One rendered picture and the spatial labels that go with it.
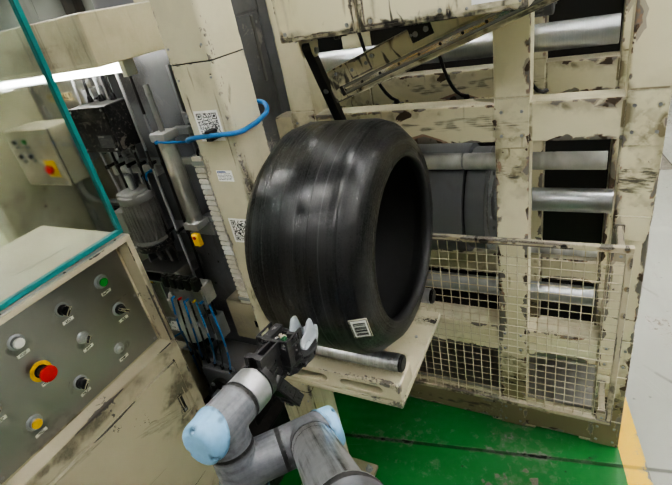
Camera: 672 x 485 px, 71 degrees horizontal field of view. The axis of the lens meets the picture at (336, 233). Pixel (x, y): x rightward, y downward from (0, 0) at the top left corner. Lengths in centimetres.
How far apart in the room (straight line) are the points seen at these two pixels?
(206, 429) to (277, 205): 45
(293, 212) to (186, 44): 45
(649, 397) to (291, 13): 205
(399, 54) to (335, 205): 55
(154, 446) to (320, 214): 95
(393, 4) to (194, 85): 49
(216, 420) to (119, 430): 73
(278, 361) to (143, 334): 69
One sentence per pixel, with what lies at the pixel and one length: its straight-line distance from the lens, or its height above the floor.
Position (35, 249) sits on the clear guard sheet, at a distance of 128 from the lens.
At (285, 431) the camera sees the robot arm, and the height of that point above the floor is 111.
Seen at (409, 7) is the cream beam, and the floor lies 167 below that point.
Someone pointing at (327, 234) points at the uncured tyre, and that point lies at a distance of 92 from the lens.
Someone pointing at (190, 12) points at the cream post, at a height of 175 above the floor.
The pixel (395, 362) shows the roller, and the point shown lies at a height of 92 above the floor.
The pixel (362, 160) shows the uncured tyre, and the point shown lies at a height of 143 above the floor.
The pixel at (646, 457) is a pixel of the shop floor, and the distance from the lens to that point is 227.
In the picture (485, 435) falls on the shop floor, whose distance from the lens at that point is 222.
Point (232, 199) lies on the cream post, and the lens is 125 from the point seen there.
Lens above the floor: 176
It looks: 28 degrees down
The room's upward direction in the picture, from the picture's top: 12 degrees counter-clockwise
